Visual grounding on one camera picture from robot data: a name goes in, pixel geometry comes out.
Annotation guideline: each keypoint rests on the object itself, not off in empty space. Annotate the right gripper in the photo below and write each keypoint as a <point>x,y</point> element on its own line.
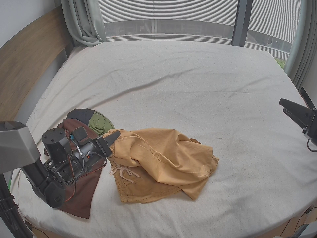
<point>312,128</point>

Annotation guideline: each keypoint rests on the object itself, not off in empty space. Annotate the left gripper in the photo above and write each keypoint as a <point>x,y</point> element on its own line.
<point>89,154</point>

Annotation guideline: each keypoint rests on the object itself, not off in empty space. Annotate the tan shorts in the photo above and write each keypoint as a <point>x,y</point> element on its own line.
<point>161,157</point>

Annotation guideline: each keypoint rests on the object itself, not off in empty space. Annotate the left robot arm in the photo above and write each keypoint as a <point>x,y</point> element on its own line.
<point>17,145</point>

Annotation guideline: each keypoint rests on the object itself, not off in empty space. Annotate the bed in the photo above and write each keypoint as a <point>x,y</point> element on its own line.
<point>173,83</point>

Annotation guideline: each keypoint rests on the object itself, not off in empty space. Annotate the green garment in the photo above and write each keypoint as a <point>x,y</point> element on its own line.
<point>99,123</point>

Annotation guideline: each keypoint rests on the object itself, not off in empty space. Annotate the dark grey garment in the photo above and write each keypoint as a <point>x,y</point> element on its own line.
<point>79,115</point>

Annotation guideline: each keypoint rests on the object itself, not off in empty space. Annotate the brown shorts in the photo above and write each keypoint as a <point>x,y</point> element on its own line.
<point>79,197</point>

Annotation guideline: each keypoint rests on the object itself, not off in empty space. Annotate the grey-green curtain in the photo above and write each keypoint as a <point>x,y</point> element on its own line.
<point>304,46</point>
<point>81,16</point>

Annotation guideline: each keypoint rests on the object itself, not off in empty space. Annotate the window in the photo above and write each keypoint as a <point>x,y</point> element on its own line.
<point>242,13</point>

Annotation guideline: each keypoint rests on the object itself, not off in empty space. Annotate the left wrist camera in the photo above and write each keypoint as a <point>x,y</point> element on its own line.
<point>80,133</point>

